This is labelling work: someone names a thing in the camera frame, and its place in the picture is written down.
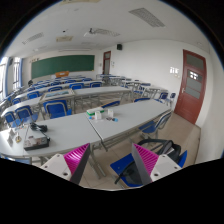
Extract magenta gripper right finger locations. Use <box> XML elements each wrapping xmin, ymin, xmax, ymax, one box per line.
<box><xmin>131</xmin><ymin>143</ymin><xmax>183</xmax><ymax>186</ymax></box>

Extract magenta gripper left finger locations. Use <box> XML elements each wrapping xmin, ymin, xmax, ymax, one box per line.
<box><xmin>40</xmin><ymin>142</ymin><xmax>92</xmax><ymax>185</ymax></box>

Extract ceiling projector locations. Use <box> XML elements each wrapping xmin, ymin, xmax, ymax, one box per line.
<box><xmin>84</xmin><ymin>28</ymin><xmax>96</xmax><ymax>37</ymax></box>

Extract second row grey desk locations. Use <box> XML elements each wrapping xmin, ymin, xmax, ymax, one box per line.
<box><xmin>71</xmin><ymin>86</ymin><xmax>131</xmax><ymax>113</ymax></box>

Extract green chalkboard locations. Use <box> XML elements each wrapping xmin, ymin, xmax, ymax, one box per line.
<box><xmin>31</xmin><ymin>55</ymin><xmax>95</xmax><ymax>78</ymax></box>

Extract red wooden door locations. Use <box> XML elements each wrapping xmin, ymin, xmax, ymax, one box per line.
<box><xmin>174</xmin><ymin>50</ymin><xmax>207</xmax><ymax>124</ymax></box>

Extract black charger with cable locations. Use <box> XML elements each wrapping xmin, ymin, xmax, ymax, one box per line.
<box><xmin>30</xmin><ymin>122</ymin><xmax>48</xmax><ymax>134</ymax></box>

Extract far brown door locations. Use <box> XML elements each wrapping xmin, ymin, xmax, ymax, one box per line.
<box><xmin>102</xmin><ymin>51</ymin><xmax>111</xmax><ymax>75</ymax></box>

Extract blue chair with black bag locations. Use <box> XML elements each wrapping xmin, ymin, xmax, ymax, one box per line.
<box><xmin>110</xmin><ymin>139</ymin><xmax>187</xmax><ymax>187</ymax></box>

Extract blue chair far left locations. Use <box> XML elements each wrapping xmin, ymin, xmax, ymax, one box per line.
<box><xmin>15</xmin><ymin>105</ymin><xmax>38</xmax><ymax>124</ymax></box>

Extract near right grey desk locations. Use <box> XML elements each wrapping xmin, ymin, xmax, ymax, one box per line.
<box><xmin>86</xmin><ymin>100</ymin><xmax>170</xmax><ymax>150</ymax></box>

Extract blue chair under right desk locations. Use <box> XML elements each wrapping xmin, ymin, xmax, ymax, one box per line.
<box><xmin>139</xmin><ymin>111</ymin><xmax>172</xmax><ymax>139</ymax></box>

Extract grey power strip box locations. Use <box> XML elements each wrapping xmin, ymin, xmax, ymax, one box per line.
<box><xmin>23</xmin><ymin>136</ymin><xmax>49</xmax><ymax>151</ymax></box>

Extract black wall speaker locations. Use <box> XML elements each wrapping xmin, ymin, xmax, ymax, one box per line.
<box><xmin>117</xmin><ymin>44</ymin><xmax>123</xmax><ymax>50</ymax></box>

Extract wooden lectern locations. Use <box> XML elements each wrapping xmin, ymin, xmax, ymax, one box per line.
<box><xmin>55</xmin><ymin>71</ymin><xmax>69</xmax><ymax>78</ymax></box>

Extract near left grey desk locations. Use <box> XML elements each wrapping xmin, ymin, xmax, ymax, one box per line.
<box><xmin>0</xmin><ymin>113</ymin><xmax>100</xmax><ymax>158</ymax></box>

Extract green white box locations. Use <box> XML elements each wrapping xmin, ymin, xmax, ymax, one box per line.
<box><xmin>86</xmin><ymin>107</ymin><xmax>104</xmax><ymax>116</ymax></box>

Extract blue chair behind left desk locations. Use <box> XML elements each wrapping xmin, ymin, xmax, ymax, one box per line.
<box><xmin>43</xmin><ymin>100</ymin><xmax>72</xmax><ymax>119</ymax></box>

